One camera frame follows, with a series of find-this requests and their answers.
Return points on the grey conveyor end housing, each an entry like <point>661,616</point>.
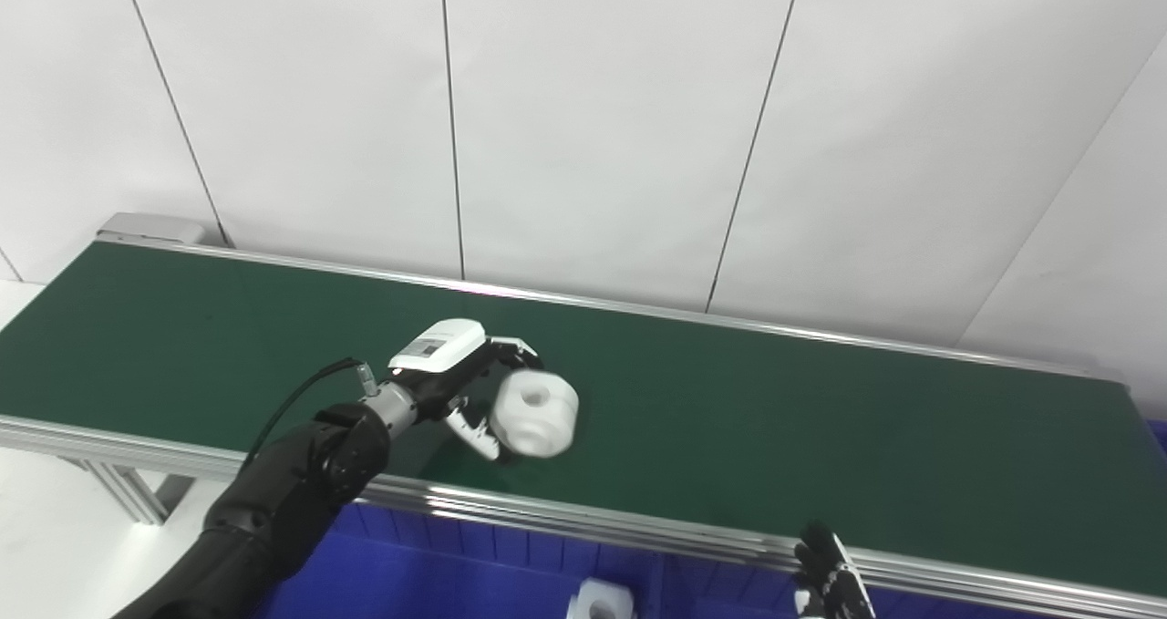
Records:
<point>150,229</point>

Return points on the white round plastic part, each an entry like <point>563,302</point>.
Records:
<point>538,414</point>

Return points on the white blocky plastic part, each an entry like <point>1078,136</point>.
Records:
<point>602,601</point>

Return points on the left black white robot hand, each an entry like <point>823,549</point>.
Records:
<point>442,350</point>

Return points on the green conveyor belt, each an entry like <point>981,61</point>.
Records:
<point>547,511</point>
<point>775,437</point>

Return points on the blue plastic bin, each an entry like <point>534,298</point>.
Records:
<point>438,573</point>
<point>1160,437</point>
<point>720,592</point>

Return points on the aluminium conveyor support leg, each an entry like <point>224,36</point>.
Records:
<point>137,491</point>

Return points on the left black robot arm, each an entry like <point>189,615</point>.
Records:
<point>283,500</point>

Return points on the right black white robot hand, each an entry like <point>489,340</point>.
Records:
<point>834,587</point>

